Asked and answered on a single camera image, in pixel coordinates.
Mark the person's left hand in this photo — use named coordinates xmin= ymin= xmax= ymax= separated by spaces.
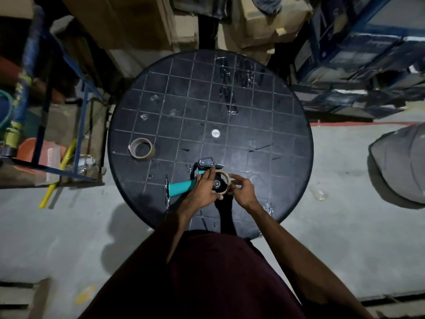
xmin=181 ymin=167 xmax=224 ymax=213

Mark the person's right hand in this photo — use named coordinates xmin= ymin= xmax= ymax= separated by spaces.
xmin=227 ymin=173 xmax=261 ymax=210

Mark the teal tape dispenser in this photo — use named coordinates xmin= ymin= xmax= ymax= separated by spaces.
xmin=167 ymin=157 xmax=233 ymax=198

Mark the brown tape roll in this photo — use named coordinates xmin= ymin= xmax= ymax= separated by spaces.
xmin=212 ymin=169 xmax=233 ymax=196

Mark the cardboard tape roll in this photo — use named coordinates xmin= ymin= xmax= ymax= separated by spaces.
xmin=128 ymin=137 xmax=156 ymax=161

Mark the person's right forearm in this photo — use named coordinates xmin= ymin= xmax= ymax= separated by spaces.
xmin=247 ymin=201 xmax=374 ymax=319

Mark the person's left forearm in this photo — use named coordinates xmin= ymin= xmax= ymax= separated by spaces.
xmin=164 ymin=207 xmax=192 ymax=265

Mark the person's maroon shirt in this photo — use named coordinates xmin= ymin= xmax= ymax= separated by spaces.
xmin=78 ymin=229 xmax=308 ymax=319

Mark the crumpled clear plastic wrap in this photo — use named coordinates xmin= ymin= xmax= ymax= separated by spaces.
xmin=66 ymin=154 xmax=100 ymax=176

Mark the blue metal trolley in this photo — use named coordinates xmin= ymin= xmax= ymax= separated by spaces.
xmin=0 ymin=4 xmax=110 ymax=190

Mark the yellow stick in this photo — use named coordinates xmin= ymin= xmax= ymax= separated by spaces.
xmin=39 ymin=139 xmax=77 ymax=209

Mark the grey sack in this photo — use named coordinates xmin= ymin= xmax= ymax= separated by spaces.
xmin=369 ymin=122 xmax=425 ymax=205

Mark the orange plastic dustpan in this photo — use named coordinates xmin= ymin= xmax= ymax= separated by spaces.
xmin=15 ymin=137 xmax=67 ymax=178

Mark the pile of brown cardboard boxes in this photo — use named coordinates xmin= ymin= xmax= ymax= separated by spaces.
xmin=0 ymin=0 xmax=313 ymax=78

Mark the grey taped package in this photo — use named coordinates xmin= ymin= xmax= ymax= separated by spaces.
xmin=172 ymin=0 xmax=230 ymax=19

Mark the wooden pallet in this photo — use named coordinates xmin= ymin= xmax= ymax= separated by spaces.
xmin=0 ymin=279 xmax=52 ymax=319
xmin=360 ymin=292 xmax=425 ymax=319

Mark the dark cloth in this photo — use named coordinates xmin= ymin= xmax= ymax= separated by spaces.
xmin=252 ymin=0 xmax=283 ymax=16

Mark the stack of blue printed boxes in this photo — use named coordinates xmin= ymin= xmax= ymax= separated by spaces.
xmin=292 ymin=0 xmax=425 ymax=118

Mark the green plastic bucket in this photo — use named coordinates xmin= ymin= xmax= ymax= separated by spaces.
xmin=0 ymin=89 xmax=14 ymax=130

